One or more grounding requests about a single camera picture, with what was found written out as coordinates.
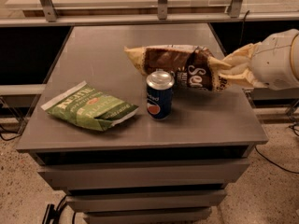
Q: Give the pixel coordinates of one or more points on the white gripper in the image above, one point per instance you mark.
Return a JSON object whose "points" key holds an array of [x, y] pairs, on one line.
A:
{"points": [[271, 63]]}

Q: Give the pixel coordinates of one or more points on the brown chip bag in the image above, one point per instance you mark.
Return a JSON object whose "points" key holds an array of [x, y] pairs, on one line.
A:
{"points": [[191, 66]]}

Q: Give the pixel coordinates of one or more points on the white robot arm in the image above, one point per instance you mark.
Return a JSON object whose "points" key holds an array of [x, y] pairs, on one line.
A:
{"points": [[272, 63]]}

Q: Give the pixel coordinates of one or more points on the blue pepsi can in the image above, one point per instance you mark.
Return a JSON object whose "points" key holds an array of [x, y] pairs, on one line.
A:
{"points": [[159, 94]]}

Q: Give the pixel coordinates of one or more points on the green jalapeno chip bag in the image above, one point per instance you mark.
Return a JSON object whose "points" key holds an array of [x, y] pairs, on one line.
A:
{"points": [[86, 107]]}

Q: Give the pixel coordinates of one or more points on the grey drawer cabinet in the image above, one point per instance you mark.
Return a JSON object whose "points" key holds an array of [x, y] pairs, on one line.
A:
{"points": [[143, 170]]}

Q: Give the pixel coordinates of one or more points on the black plug under cabinet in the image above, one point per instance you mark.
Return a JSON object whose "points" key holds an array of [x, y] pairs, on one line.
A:
{"points": [[54, 213]]}

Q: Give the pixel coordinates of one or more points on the metal railing frame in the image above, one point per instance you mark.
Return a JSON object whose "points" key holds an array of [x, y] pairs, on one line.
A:
{"points": [[106, 12]]}

